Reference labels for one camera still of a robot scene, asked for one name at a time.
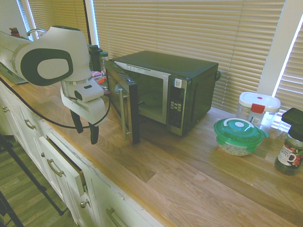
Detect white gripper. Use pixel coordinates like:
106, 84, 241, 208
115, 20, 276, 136
60, 80, 106, 145

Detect microwave door with steel handle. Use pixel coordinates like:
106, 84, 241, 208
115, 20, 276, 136
104, 60, 141, 145

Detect black stainless microwave body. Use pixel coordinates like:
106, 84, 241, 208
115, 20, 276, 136
113, 50, 223, 137

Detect white open drawer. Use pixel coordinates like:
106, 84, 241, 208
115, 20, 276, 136
38, 135, 88, 197

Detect white kitchen cabinets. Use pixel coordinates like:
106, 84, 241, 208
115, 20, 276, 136
0, 81, 166, 227

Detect red checkered lid jar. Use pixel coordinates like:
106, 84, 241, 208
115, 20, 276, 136
90, 70, 103, 82

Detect clear jar green lid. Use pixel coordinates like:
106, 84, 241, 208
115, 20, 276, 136
99, 52, 109, 76

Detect black tall bottle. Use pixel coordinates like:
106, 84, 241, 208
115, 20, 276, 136
89, 44, 103, 72

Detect chrome kitchen faucet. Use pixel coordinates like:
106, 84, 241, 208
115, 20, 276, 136
26, 28, 48, 36

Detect beige window blinds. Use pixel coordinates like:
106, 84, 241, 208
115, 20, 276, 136
16, 0, 303, 119

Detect round green lid food container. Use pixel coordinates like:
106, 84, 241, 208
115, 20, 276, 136
214, 117, 269, 157

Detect clear canister white lid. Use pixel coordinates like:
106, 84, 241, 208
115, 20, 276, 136
236, 91, 281, 133

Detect instant coffee jar black lid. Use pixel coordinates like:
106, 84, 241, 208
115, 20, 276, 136
274, 107, 303, 176

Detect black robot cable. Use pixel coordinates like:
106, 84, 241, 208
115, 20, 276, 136
0, 77, 111, 129

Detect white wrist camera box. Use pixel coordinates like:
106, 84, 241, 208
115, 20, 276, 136
73, 80, 104, 103

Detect black camera tripod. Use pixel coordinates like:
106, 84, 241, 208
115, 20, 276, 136
0, 132, 68, 227

